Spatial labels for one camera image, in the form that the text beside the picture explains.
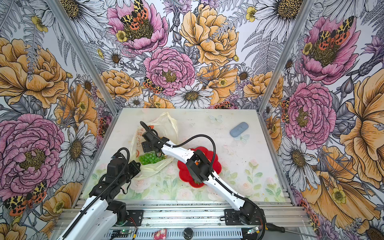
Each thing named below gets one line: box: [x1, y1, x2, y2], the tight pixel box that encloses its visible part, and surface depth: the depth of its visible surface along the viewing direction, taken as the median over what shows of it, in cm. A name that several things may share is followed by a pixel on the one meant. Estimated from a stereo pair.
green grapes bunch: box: [139, 152, 167, 165], surface depth 93 cm
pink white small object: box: [153, 228, 167, 240], surface depth 69 cm
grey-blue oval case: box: [230, 122, 249, 138], surface depth 110 cm
